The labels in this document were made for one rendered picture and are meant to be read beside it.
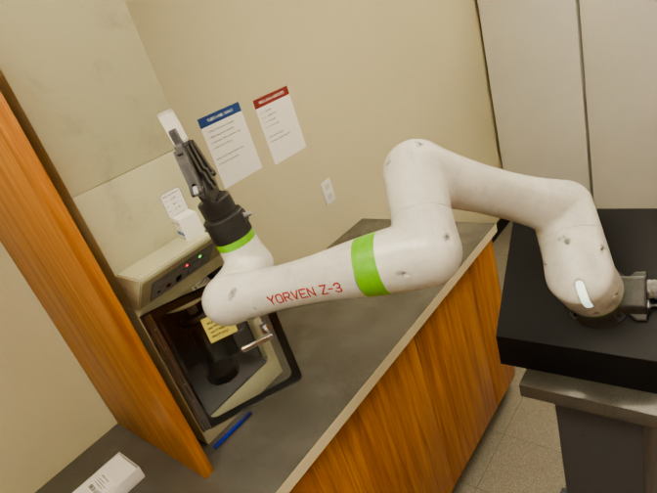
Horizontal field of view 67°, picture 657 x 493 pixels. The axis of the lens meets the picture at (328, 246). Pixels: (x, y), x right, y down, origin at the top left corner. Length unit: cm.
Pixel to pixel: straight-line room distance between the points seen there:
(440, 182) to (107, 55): 81
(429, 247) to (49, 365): 125
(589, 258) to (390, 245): 45
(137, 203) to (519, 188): 87
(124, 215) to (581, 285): 102
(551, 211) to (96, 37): 106
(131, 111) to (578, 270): 105
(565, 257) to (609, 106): 268
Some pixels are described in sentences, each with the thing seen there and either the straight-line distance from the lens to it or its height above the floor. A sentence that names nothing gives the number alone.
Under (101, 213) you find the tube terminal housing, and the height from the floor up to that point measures 165.
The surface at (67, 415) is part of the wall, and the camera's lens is 180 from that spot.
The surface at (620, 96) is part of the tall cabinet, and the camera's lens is 372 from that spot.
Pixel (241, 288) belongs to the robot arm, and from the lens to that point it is 99.
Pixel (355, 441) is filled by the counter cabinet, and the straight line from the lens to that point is 158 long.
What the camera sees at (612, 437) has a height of 77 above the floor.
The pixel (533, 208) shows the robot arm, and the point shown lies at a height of 143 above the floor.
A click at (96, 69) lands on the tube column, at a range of 128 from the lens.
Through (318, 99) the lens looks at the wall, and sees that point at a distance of 236.
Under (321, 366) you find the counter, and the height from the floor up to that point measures 94.
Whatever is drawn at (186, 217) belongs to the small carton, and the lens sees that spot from 126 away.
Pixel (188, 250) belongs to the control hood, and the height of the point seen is 151.
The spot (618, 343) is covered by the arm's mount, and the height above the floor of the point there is 105.
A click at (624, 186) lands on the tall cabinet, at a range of 393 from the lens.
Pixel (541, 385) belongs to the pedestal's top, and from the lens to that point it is 139.
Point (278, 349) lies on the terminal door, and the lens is 143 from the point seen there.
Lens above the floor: 190
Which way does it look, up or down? 24 degrees down
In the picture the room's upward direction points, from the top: 18 degrees counter-clockwise
